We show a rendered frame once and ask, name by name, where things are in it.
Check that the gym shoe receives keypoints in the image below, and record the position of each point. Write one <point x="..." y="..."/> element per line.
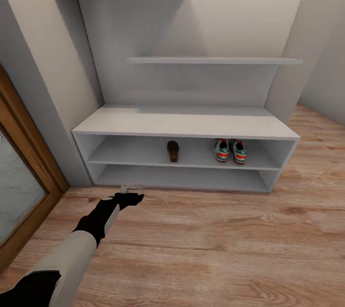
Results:
<point x="239" y="152"/>
<point x="221" y="149"/>

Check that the sandal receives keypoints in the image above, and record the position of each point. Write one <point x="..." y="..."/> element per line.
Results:
<point x="173" y="148"/>

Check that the door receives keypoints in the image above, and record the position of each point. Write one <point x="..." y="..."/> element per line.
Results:
<point x="31" y="183"/>

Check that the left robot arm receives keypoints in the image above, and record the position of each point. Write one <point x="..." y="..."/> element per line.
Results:
<point x="54" y="281"/>

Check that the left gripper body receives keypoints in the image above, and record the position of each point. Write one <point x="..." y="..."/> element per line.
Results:
<point x="129" y="198"/>

